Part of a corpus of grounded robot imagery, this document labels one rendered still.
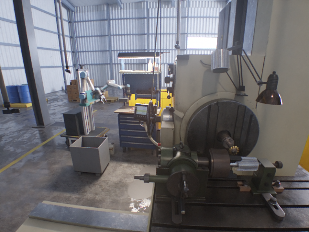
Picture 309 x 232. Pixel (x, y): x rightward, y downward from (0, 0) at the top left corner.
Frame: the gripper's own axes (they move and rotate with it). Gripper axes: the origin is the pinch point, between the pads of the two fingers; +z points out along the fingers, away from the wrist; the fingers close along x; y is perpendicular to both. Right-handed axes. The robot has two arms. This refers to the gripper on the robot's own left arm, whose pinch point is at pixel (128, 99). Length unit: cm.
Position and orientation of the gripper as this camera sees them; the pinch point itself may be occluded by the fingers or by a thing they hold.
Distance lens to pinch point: 343.3
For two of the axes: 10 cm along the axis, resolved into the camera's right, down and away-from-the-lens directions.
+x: 9.9, 0.5, -1.5
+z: 0.0, 9.5, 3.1
